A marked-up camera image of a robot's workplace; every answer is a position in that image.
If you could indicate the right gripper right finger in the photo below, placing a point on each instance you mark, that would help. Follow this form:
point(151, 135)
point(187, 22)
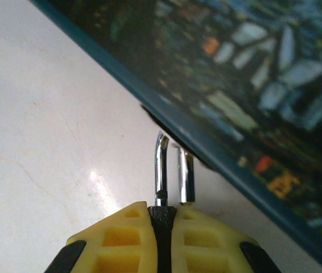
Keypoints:
point(206, 247)

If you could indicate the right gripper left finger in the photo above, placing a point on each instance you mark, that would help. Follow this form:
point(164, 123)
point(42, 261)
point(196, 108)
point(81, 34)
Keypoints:
point(115, 244)

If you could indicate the black padlock chrome shackle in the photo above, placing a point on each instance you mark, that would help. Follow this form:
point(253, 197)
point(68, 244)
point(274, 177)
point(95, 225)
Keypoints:
point(163, 241)

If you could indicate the starry night tin box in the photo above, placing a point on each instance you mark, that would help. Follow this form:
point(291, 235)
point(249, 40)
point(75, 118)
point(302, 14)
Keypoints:
point(235, 85)

